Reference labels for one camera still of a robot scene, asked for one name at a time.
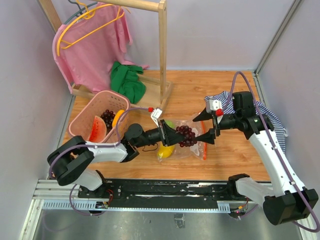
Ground wooden clothes rack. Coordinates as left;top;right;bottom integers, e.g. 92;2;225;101
37;0;174;111

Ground pink shirt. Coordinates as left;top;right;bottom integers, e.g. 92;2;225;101
51;2;150;99

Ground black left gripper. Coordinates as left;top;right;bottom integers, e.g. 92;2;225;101
135;119;188;148

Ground yellow fake lemon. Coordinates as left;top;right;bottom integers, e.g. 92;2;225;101
157;144;175;159

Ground aluminium frame post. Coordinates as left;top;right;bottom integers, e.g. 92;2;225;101
254;0;304;75

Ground orange yellow fake mango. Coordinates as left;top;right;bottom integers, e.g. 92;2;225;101
112;109;125;128

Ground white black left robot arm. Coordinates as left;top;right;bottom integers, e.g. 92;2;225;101
47;120;185;198

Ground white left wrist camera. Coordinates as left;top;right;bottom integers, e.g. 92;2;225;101
150;107;163;127

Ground pink plastic basket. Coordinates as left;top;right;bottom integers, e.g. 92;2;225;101
67;90;131;140

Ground green fake round fruit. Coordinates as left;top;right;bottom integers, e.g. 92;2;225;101
165;120;176;129

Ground clear zip top bag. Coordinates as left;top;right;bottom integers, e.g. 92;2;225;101
156;113;207;162

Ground yellow clothes hanger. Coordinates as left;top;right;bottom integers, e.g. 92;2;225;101
55;3;132;56

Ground fake watermelon slice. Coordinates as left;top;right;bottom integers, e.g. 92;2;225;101
88;115;107;143

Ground blue white striped cloth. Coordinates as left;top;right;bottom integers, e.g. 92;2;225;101
204;91;287;154

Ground dark green clothes hanger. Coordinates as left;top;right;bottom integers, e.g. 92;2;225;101
60;0;86;24

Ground green cloth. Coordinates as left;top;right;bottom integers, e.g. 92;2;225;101
110;61;147;104

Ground dark purple fake grapes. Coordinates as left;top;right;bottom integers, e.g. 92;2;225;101
176;125;197;148

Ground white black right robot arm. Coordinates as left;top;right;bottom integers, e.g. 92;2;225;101
193;91;319;226

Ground red fake grape bunch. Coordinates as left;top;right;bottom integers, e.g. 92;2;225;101
100;109;115;131

